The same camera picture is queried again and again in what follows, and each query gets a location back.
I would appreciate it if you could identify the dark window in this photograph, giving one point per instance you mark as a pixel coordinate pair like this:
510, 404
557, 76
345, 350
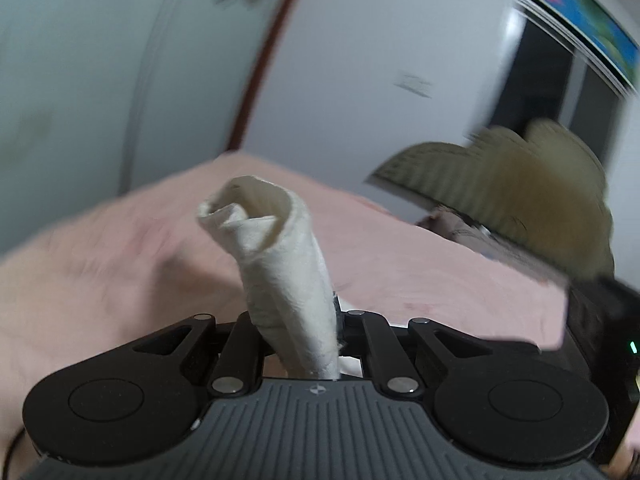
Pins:
550, 80

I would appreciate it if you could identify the frosted floral wardrobe door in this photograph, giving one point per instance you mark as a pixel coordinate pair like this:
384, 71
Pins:
75, 70

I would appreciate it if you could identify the white pants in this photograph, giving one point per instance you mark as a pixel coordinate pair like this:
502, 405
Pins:
280, 270

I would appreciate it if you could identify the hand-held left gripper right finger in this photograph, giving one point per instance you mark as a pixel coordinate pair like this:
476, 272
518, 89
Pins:
375, 345

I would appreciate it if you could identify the green padded headboard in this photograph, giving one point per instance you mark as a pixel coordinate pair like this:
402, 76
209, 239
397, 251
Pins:
525, 185

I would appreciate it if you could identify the pink blanket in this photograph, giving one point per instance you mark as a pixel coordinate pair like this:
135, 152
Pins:
125, 260

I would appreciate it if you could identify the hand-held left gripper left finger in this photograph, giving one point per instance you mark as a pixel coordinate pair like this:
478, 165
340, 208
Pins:
240, 345

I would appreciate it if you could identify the brown wooden wardrobe frame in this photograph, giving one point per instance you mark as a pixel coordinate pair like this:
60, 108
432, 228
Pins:
272, 40

